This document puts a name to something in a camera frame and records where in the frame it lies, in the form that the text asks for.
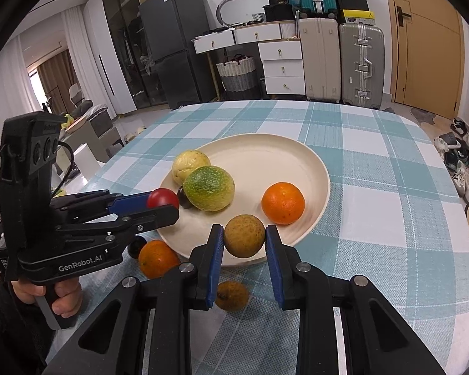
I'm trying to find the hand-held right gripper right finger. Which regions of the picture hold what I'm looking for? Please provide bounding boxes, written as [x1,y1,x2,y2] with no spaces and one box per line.
[265,235,448,375]

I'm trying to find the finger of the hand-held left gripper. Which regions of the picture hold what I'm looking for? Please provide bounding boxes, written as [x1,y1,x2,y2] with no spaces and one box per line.
[49,190,155,216]
[55,204,179,243]

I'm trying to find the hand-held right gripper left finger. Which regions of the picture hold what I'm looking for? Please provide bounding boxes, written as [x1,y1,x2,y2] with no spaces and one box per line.
[43,235,224,375]

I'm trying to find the red tomato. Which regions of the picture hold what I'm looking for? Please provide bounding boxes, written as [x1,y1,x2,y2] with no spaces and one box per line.
[147,188,180,210]

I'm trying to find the dark purple plum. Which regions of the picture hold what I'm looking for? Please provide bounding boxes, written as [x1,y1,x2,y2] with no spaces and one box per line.
[128,235,147,259]
[177,186,194,209]

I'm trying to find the brown longan fruit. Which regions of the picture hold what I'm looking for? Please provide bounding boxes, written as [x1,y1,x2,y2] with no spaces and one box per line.
[215,280,249,312]
[224,214,266,259]

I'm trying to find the green yellow citrus fruit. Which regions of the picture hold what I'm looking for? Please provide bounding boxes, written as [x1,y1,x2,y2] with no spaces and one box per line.
[183,166,235,212]

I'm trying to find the large orange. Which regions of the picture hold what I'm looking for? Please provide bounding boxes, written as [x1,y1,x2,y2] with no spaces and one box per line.
[261,182,306,226]

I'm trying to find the cream round plate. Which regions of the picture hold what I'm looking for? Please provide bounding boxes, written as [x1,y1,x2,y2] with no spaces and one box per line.
[154,133,331,268]

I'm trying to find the person's left forearm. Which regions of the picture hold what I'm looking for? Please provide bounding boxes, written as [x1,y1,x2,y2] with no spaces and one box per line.
[0,281,57,375]

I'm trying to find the person's left hand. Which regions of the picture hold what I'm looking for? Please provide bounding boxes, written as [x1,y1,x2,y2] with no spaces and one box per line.
[11,279,83,320]

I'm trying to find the small orange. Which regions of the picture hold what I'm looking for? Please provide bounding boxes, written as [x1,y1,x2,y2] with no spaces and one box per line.
[138,240,181,280]

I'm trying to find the white cylinder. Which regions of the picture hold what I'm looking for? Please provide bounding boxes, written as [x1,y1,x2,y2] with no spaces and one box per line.
[74,143,102,178]

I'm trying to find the grey sofa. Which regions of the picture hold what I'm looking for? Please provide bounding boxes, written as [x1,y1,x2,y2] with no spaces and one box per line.
[64,102,124,153]

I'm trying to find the white office chair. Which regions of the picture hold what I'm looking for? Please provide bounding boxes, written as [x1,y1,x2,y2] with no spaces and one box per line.
[68,83,87,108]

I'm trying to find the brown curtain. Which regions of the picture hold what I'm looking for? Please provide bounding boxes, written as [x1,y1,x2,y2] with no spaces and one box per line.
[37,49,79,106]

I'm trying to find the white wardrobe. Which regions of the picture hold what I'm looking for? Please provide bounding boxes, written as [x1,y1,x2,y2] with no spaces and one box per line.
[84,2,137,116]

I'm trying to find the dark glass cabinet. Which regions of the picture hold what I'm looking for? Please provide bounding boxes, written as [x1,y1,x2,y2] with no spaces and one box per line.
[99,0,169,108]

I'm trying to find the dark grey fridge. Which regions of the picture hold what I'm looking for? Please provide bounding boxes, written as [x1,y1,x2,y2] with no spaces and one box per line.
[138,0,217,110]

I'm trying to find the woven laundry basket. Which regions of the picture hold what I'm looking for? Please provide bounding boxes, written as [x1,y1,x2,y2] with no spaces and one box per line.
[216,54,256,92]

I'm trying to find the white dresser with drawers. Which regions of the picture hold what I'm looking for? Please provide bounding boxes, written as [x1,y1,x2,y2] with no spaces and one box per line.
[191,21,307,96]

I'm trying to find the grey door mat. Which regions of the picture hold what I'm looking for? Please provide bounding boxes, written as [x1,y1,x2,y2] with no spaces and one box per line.
[410,106,438,126]

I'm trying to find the beige suitcase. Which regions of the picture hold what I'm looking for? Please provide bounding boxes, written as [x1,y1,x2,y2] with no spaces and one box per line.
[298,17,342,104]

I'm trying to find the pile of shoes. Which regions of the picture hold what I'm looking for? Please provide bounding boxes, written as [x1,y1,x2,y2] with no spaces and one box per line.
[434,117,469,200]

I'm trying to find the silver suitcase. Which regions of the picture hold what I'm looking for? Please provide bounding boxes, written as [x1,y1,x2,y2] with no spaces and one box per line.
[339,22,386,109]

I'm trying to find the black storage box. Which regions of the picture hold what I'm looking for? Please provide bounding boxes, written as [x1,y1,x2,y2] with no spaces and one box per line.
[263,5,298,22]

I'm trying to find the yellow black shoe box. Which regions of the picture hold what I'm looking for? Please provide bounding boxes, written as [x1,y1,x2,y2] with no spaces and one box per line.
[341,9,376,25]

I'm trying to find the wooden door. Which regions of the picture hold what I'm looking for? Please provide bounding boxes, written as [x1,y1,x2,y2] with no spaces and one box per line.
[381,0,465,120]

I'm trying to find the black cable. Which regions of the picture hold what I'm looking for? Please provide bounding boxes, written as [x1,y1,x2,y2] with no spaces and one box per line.
[51,141,76,200]

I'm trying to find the oval mirror frame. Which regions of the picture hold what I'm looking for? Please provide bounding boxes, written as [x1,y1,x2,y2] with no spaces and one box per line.
[217,0,268,28]

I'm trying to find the black door handle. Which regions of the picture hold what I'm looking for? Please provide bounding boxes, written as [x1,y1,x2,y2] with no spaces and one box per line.
[396,6,413,27]

